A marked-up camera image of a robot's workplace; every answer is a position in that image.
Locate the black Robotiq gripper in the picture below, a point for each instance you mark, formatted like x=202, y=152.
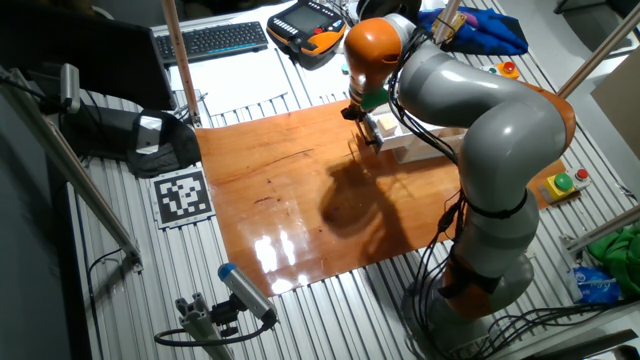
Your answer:
x=352, y=112

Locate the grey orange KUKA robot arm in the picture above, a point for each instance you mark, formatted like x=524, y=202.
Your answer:
x=500, y=135

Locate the orange black teach pendant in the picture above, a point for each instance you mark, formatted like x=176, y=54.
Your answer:
x=305, y=25

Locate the glossy wooden board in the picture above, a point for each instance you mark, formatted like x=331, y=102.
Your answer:
x=300, y=210

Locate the black filament spool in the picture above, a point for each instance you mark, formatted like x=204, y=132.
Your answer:
x=390, y=7

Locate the white paper sheet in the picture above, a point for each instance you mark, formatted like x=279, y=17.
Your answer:
x=235, y=80

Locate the orange button box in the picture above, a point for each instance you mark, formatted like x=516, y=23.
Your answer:
x=505, y=70

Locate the black computer keyboard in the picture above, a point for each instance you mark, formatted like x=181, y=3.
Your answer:
x=210, y=41

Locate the blue cloth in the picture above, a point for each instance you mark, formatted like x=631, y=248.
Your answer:
x=495, y=35

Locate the black fabric bag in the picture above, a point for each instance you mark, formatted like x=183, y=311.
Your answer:
x=170, y=150

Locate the black white fiducial marker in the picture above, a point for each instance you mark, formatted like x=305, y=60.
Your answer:
x=182, y=197

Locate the yellow grey button box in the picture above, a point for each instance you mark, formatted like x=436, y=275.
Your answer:
x=562, y=184

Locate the black computer monitor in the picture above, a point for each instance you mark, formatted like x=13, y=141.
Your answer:
x=100, y=55

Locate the brown cardboard panel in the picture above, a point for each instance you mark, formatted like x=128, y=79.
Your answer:
x=620, y=105

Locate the blue plastic bag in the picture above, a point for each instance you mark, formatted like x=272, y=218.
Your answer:
x=595, y=285

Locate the green cloth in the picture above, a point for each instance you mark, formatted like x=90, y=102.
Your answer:
x=620, y=255

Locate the thin metal frame post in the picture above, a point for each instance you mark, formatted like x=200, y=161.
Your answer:
x=445, y=20

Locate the wood-coloured upright post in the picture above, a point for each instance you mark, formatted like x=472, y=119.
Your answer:
x=177, y=50

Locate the grey camera blue end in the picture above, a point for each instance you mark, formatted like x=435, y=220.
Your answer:
x=245, y=290

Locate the slanted metal frame post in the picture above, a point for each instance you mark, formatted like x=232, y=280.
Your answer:
x=600, y=50

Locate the aluminium profile camera mount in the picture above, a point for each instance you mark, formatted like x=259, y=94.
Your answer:
x=200, y=325

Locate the grey aluminium frame beam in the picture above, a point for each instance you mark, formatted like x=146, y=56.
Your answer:
x=75, y=172
x=605, y=227

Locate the small grey depth camera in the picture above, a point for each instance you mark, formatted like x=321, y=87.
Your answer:
x=70, y=85

